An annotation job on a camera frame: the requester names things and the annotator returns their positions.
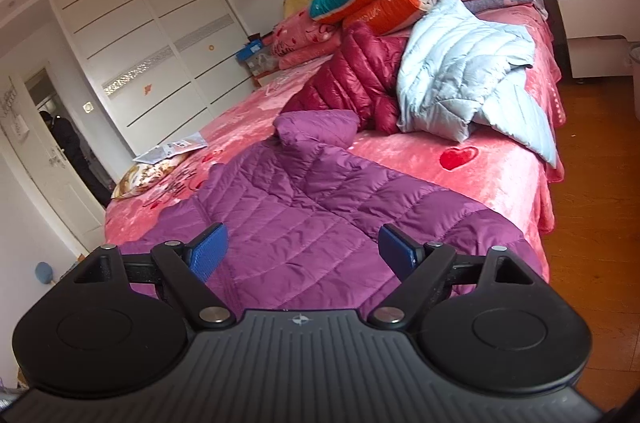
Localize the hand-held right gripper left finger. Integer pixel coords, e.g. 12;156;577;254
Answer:
75;222;237;330

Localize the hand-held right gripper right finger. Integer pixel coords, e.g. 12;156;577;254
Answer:
367;224;536;330

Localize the purple down jacket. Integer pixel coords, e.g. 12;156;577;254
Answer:
120;109;548;311

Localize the pink heart print blanket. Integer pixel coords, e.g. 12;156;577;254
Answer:
104;0;567;254

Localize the brown patterned pillow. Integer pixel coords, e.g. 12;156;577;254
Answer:
111;150;193;200

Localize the grey printed plastic bag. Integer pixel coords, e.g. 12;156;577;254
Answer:
132;133;208;164

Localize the white room door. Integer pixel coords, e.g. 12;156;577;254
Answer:
0;73;107;254

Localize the dark red down jacket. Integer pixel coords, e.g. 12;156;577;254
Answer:
280;20;416;134

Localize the grey shoe box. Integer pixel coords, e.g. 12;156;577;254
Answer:
245;53;277;76

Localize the light blue down jacket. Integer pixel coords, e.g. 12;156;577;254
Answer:
396;0;559;168

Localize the blue shoe box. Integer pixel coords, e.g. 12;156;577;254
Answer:
235;39;267;64

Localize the white door hook rack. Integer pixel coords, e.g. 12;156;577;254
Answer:
0;88;31;140

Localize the white sliding door wardrobe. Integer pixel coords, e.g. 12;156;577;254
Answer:
47;0;251;158

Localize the folded pink blanket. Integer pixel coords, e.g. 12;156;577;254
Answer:
270;5;351;71

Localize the lilac folded blanket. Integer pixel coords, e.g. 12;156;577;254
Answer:
462;0;538;16

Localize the white nightstand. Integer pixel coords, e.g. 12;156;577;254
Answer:
542;0;640;78

